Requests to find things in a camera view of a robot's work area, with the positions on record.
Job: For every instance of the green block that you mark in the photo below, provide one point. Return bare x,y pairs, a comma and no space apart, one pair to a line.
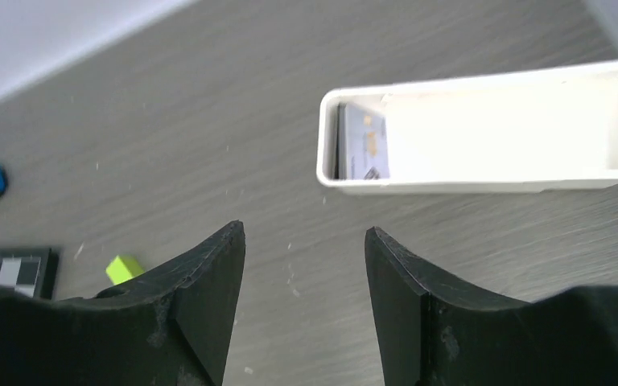
123,268

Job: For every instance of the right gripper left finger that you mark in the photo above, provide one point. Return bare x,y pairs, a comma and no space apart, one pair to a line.
169,326

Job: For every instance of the black white chessboard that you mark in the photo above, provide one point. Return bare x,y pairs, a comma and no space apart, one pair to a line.
29,271

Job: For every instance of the stack of credit cards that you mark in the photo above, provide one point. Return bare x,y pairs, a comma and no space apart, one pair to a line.
362,147

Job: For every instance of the white plastic box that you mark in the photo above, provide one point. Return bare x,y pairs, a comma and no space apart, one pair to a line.
513,132

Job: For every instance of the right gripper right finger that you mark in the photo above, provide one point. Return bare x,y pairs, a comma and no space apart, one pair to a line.
434,328

